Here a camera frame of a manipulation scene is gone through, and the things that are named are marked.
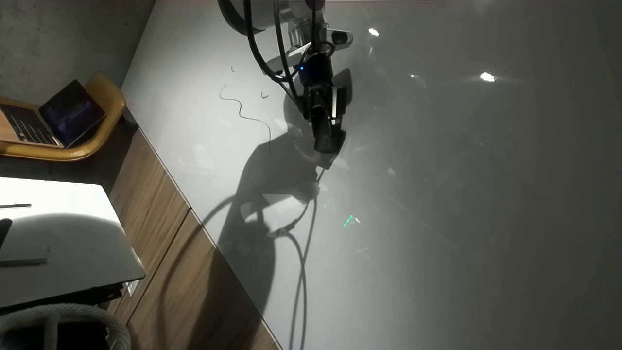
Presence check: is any black whiteboard duster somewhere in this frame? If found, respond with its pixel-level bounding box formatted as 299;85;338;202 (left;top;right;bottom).
315;130;346;169

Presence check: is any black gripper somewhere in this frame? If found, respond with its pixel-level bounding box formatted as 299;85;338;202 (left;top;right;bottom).
301;52;352;126

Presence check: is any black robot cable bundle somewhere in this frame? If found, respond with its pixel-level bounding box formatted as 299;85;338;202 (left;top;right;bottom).
243;0;326;118

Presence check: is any small white side table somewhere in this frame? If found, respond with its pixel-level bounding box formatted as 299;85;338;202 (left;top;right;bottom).
0;177;146;311

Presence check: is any wooden curved chair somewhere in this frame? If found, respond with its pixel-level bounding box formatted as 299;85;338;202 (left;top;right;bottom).
0;75;126;161

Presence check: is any open laptop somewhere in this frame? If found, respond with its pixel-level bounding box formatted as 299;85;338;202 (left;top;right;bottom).
0;79;105;147

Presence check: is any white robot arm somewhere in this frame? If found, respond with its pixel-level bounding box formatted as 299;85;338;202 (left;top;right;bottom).
218;0;354;130

